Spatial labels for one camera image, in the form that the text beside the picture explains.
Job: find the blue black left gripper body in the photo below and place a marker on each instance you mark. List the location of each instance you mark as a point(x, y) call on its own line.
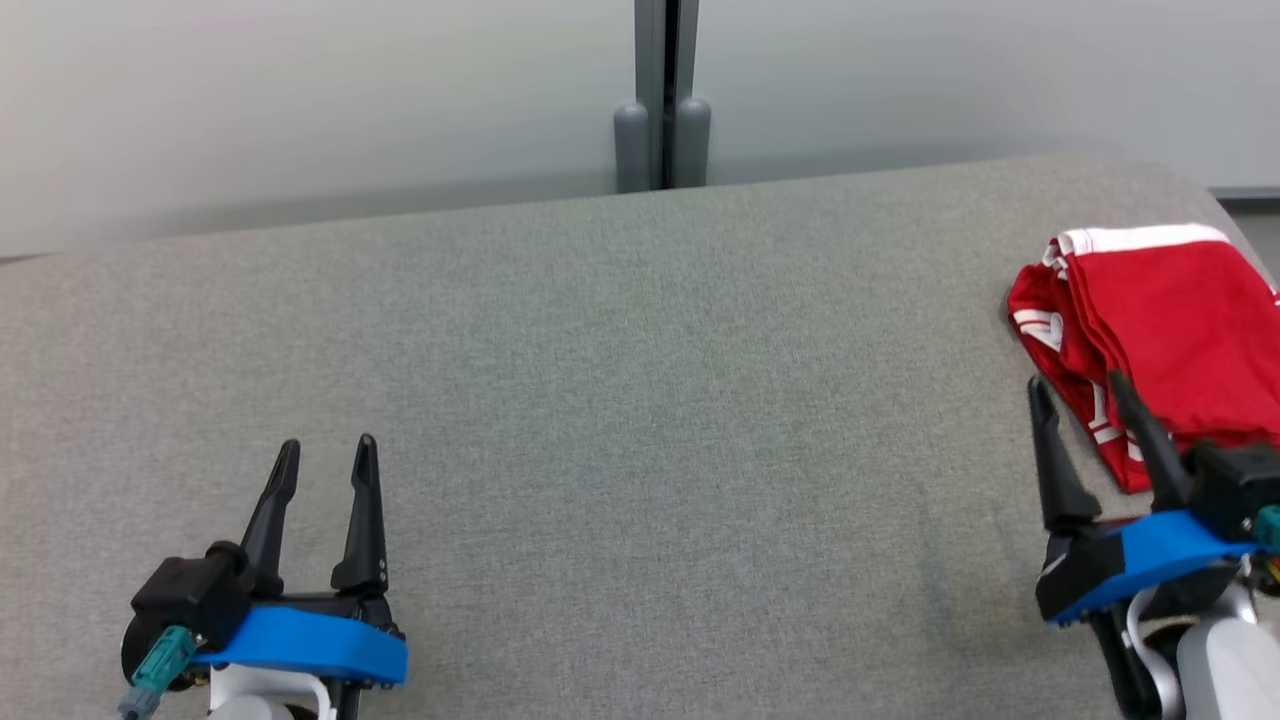
point(300, 640)

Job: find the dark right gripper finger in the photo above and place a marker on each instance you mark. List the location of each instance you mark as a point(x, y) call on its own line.
point(1060, 480)
point(1160, 460)

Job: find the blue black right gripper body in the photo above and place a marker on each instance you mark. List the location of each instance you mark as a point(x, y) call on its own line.
point(1150, 550)

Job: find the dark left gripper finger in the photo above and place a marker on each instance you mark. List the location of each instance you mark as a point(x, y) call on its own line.
point(270, 530)
point(365, 530)

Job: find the red white striped jersey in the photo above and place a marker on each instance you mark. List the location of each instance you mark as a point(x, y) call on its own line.
point(1170, 320)

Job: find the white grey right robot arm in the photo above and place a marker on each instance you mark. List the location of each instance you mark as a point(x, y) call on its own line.
point(1220, 660)

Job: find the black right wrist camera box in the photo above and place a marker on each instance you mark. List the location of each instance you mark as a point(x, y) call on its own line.
point(1235, 490)

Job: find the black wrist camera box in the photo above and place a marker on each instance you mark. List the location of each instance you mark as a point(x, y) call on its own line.
point(1235, 490)
point(190, 590)

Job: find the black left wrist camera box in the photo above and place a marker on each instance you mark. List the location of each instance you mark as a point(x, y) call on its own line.
point(190, 590)

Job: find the grey partition post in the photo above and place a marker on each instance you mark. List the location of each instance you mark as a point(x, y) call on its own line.
point(645, 80)

